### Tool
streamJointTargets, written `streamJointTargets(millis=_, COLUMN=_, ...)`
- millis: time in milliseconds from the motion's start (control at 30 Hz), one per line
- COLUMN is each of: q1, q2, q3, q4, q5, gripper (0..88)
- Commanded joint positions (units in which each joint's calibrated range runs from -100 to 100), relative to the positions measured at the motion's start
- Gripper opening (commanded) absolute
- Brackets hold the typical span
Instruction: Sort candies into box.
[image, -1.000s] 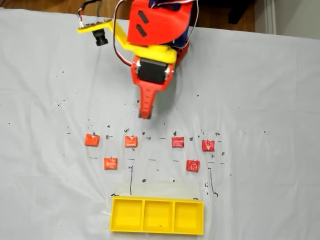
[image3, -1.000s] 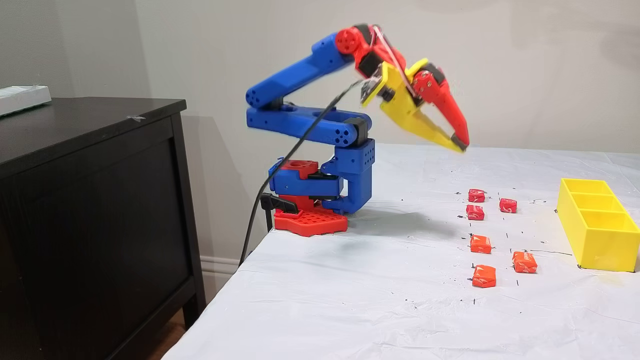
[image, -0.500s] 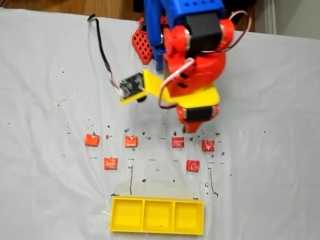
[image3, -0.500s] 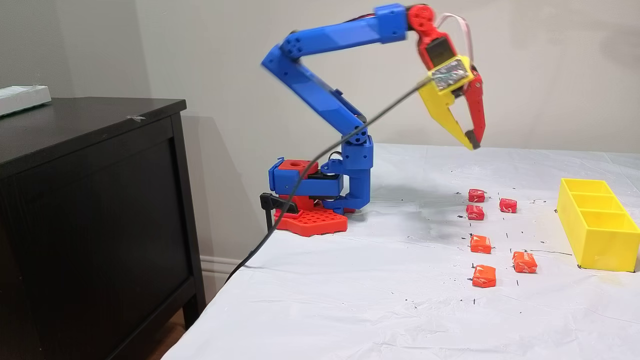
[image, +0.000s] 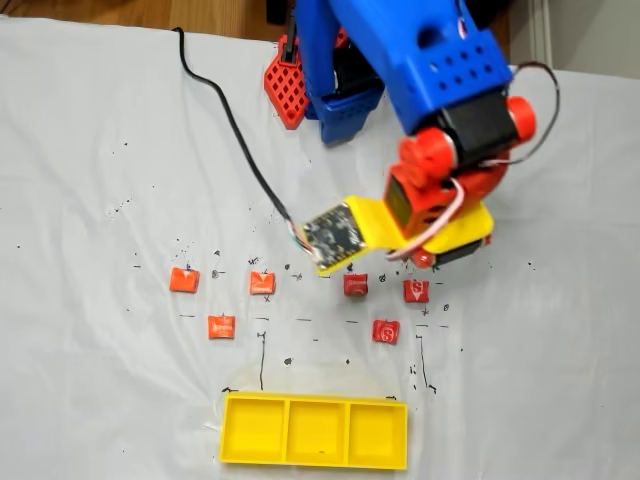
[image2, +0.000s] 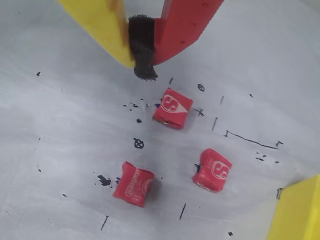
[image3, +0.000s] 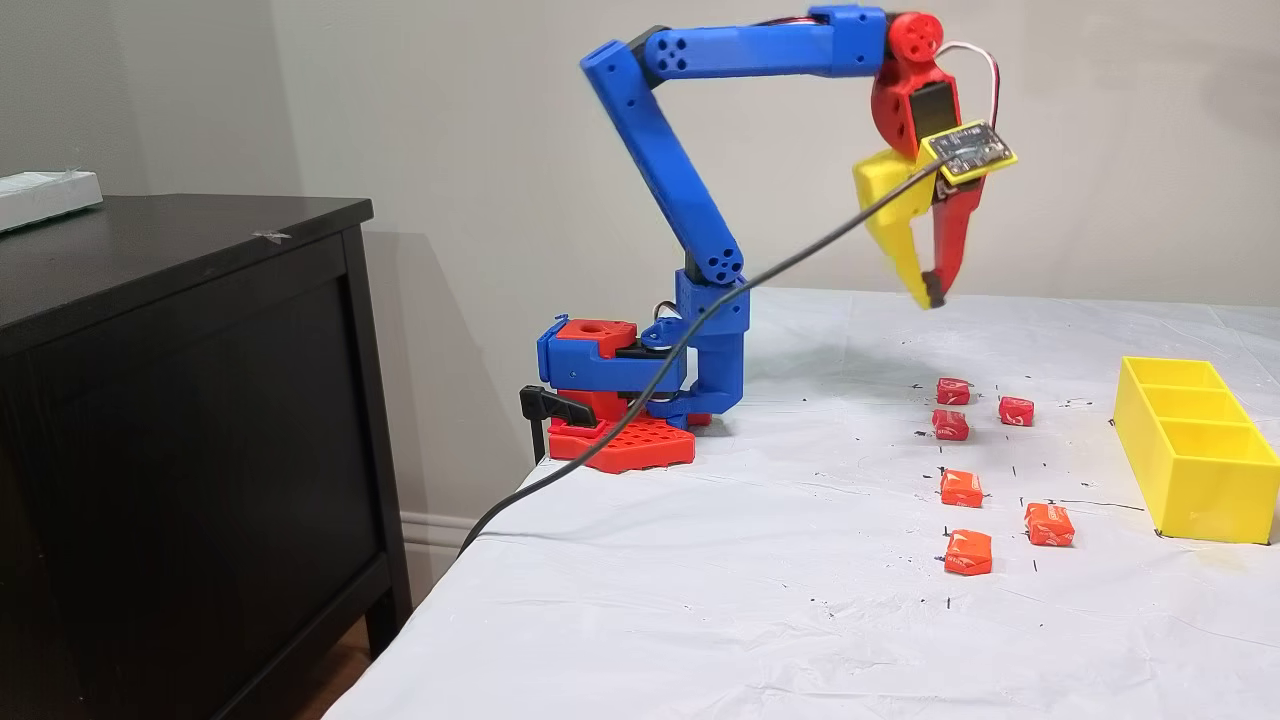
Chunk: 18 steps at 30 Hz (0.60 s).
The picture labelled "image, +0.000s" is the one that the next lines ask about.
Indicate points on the yellow three-compartment box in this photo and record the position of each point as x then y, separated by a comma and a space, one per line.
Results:
317, 430

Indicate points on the orange starburst candy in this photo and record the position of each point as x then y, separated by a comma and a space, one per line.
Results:
221, 327
262, 283
184, 280

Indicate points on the camera circuit board yellow mount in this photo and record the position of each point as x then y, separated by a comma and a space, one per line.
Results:
332, 237

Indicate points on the black table clamp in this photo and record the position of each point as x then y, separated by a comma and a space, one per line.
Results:
289, 50

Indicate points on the white plastic table cover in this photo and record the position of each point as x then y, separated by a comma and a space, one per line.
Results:
100, 200

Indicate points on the red Starburst candy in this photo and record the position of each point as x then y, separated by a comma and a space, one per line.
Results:
416, 291
386, 331
356, 286

